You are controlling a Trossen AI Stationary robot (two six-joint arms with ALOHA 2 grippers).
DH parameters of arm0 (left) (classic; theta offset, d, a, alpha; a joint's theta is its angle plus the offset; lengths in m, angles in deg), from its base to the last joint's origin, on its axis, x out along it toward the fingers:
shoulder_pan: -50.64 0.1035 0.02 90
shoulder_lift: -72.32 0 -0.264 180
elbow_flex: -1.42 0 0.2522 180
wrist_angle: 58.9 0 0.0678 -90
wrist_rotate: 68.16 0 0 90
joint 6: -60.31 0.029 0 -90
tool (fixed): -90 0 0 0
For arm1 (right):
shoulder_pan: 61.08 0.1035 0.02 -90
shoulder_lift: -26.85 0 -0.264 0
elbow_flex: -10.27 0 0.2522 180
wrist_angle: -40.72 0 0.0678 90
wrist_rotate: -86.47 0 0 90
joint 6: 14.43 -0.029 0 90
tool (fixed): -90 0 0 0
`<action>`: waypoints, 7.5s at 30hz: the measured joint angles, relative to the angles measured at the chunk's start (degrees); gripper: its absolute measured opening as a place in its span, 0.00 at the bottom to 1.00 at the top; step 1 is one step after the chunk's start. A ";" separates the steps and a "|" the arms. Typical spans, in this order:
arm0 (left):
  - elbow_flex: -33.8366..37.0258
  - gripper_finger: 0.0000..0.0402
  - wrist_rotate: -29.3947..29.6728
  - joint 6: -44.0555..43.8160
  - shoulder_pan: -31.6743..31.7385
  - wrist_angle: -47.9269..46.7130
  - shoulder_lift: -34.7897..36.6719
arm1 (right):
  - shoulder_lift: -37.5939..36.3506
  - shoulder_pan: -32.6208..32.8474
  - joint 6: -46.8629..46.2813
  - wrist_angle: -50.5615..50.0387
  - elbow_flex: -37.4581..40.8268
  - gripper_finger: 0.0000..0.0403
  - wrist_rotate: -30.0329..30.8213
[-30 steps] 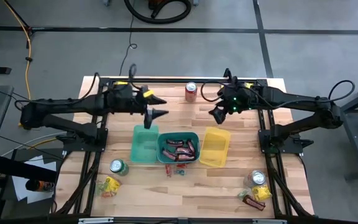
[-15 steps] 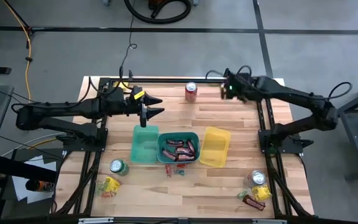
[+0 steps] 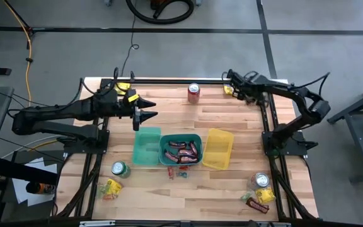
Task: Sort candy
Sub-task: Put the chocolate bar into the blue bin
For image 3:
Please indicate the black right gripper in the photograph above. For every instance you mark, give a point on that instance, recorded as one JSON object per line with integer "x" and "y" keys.
{"x": 251, "y": 88}

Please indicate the dark metal table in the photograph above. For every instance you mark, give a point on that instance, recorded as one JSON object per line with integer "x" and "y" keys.
{"x": 362, "y": 148}

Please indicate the pale green candy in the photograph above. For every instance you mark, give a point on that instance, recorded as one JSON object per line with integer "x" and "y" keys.
{"x": 102, "y": 190}

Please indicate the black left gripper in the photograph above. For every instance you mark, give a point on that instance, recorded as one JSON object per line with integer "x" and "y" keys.
{"x": 121, "y": 108}

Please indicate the yellow candy pack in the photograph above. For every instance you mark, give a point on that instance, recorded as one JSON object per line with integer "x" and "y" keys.
{"x": 228, "y": 89}
{"x": 265, "y": 195}
{"x": 114, "y": 186}
{"x": 122, "y": 88}

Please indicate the dark teal plastic bin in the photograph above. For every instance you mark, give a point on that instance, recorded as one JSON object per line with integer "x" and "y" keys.
{"x": 162, "y": 157}

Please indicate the yellow translucent bin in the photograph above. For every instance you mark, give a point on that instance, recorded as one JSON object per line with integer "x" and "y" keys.
{"x": 217, "y": 148}

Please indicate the silver diet cola can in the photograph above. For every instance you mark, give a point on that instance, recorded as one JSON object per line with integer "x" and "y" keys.
{"x": 258, "y": 180}

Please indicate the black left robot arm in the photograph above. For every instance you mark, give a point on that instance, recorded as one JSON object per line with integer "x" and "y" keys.
{"x": 58, "y": 112}

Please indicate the red candy bars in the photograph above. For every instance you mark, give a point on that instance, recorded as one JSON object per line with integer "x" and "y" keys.
{"x": 171, "y": 156}

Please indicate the small red wrapped candy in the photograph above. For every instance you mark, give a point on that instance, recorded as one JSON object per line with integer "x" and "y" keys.
{"x": 183, "y": 168}

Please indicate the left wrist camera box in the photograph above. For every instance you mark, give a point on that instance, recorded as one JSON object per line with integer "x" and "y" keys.
{"x": 129, "y": 94}

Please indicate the orange and black bottle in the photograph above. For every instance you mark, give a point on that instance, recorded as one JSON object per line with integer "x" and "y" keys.
{"x": 39, "y": 188}

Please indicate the white paper sheet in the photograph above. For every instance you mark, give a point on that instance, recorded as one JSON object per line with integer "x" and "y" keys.
{"x": 20, "y": 192}

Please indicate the green soda can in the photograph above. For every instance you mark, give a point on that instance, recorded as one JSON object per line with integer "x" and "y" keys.
{"x": 120, "y": 169}

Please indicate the black tripod leg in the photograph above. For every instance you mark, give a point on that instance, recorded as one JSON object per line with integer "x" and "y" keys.
{"x": 17, "y": 14}

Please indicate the silver mounting plate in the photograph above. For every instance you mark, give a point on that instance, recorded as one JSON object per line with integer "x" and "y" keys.
{"x": 96, "y": 223}
{"x": 273, "y": 224}

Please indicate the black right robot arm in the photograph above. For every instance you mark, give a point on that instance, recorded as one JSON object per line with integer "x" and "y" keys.
{"x": 320, "y": 110}

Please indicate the black desk beam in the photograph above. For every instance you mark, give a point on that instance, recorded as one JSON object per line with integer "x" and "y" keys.
{"x": 11, "y": 170}

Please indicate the light teal translucent bin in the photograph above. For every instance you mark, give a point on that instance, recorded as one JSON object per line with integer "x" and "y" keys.
{"x": 145, "y": 148}

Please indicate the red soda can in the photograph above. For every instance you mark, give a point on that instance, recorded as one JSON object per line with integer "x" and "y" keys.
{"x": 193, "y": 94}

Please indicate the long red wrapped candy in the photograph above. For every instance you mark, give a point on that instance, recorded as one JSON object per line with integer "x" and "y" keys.
{"x": 170, "y": 172}

